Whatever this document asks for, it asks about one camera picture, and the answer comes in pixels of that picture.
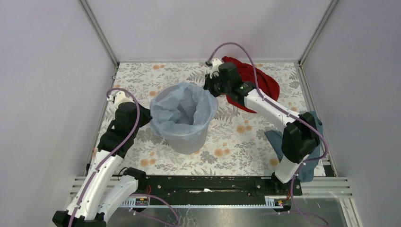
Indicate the teal blue cloth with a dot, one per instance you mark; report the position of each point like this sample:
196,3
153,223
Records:
297,148

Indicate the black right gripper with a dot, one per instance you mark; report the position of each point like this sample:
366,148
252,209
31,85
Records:
208,84

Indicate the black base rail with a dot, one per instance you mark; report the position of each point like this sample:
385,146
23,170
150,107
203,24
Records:
218,188

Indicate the white slotted cable duct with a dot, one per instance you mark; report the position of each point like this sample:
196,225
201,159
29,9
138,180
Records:
248,203

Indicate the floral patterned table mat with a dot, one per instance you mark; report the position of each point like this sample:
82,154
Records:
235,144

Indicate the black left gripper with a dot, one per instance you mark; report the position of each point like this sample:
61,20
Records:
147,113

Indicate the left aluminium frame post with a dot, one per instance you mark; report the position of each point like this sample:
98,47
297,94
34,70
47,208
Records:
99,32

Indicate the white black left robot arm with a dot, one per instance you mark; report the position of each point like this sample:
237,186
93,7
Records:
91,207

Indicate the light blue plastic trash bag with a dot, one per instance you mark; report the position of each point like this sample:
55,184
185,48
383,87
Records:
182,112

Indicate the aluminium frame post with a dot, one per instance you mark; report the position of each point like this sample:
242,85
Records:
326,16
99,32

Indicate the grey plastic trash bin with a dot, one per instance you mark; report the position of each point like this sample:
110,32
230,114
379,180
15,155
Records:
188,147

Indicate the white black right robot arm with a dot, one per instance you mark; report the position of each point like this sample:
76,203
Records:
250,96

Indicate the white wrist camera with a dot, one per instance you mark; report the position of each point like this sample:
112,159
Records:
119,98
214,65

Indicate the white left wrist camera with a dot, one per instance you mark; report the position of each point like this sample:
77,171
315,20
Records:
119,98

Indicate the right aluminium frame post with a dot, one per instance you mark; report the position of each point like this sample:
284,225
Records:
326,16

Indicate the red cloth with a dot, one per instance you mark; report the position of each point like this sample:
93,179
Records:
266,83

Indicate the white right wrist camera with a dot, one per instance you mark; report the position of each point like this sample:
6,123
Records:
214,65

